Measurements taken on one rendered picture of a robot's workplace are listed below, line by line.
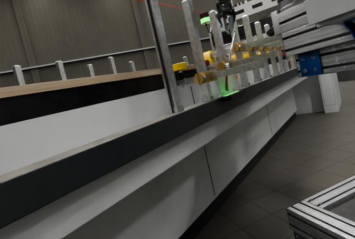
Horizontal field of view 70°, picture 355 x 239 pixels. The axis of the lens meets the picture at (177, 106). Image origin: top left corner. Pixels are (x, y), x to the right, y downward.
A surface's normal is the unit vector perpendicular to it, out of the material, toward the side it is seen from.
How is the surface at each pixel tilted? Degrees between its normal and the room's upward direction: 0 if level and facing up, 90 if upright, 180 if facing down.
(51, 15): 90
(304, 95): 90
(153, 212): 90
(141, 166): 90
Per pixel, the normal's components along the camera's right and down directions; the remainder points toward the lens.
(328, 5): -0.91, 0.24
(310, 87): -0.57, 0.19
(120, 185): 0.79, -0.14
